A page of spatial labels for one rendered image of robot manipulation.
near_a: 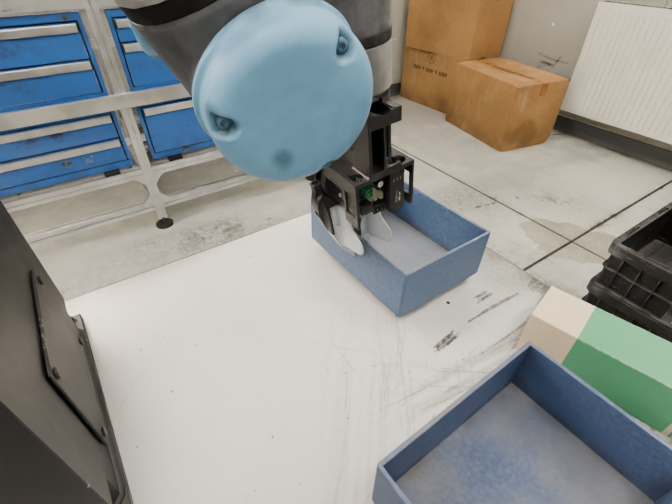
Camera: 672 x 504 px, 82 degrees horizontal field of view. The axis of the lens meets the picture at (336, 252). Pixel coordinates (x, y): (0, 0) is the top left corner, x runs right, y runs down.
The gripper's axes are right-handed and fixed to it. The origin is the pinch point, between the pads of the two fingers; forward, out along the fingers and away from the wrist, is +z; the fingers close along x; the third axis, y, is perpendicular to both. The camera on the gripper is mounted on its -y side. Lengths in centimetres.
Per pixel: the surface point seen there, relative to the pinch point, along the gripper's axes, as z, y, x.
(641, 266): 26, 17, 55
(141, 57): 6, -141, 0
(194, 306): 4.9, -7.4, -20.9
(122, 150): 36, -141, -21
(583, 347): 3.3, 25.3, 11.3
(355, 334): 6.6, 8.0, -5.6
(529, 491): 6.5, 30.6, -2.7
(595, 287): 36, 12, 54
